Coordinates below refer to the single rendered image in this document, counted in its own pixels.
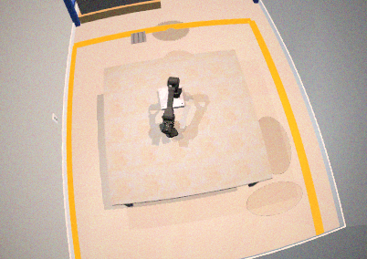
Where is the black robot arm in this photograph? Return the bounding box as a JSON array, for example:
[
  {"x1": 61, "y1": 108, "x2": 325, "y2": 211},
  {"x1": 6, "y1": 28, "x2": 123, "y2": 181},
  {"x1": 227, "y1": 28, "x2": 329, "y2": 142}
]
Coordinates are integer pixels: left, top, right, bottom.
[{"x1": 159, "y1": 77, "x2": 182, "y2": 134}]

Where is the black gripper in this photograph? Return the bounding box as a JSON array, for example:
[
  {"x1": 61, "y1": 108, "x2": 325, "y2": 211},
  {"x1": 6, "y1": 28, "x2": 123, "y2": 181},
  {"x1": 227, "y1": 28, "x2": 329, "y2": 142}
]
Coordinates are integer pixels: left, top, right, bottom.
[{"x1": 170, "y1": 123, "x2": 178, "y2": 138}]

